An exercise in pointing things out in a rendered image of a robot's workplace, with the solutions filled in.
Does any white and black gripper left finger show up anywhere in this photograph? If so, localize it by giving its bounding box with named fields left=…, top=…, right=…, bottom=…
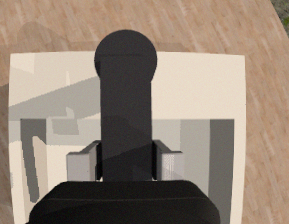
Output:
left=66, top=140, right=103, bottom=181

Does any white rectangular sink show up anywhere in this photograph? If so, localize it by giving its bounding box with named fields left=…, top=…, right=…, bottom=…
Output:
left=8, top=51, right=246, bottom=224

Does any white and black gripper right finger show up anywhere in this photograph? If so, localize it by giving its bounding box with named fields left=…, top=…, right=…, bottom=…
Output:
left=152, top=140, right=184, bottom=181

